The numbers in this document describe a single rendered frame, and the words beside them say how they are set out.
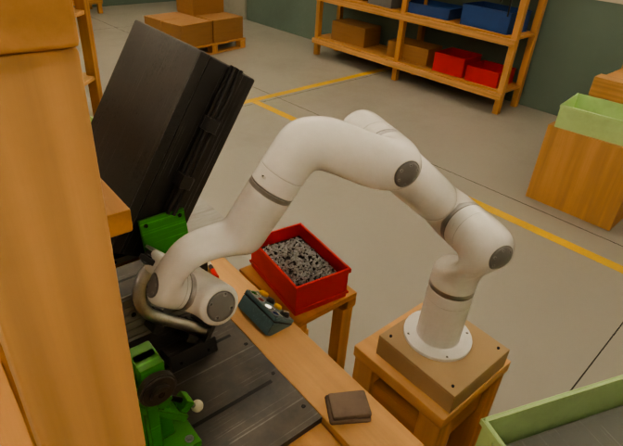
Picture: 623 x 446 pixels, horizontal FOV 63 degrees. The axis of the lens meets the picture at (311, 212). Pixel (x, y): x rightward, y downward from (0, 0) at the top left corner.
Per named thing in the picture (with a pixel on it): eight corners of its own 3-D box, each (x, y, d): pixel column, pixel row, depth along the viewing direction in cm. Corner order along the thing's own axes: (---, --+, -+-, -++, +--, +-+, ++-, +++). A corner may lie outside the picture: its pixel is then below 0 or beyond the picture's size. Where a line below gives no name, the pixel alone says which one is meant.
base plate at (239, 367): (132, 217, 192) (131, 212, 191) (322, 422, 122) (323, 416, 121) (8, 255, 168) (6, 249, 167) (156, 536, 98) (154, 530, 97)
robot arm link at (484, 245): (457, 267, 141) (478, 192, 128) (502, 312, 126) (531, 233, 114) (420, 275, 136) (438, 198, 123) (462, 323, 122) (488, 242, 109)
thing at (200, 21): (209, 37, 804) (207, -15, 765) (245, 47, 764) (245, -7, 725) (144, 48, 721) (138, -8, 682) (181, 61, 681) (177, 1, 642)
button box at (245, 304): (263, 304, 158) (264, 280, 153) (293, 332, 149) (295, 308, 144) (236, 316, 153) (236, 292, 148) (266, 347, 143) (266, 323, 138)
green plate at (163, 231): (184, 274, 140) (169, 201, 132) (198, 283, 133) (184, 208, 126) (144, 289, 133) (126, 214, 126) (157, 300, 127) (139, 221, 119)
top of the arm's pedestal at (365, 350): (421, 310, 169) (424, 300, 167) (508, 370, 149) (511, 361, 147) (352, 354, 150) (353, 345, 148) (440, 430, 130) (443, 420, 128)
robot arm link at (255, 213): (231, 181, 85) (147, 316, 93) (300, 206, 95) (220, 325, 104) (213, 155, 91) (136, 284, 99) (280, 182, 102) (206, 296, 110)
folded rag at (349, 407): (329, 426, 119) (330, 418, 117) (324, 398, 126) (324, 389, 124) (371, 423, 120) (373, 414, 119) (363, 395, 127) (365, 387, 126)
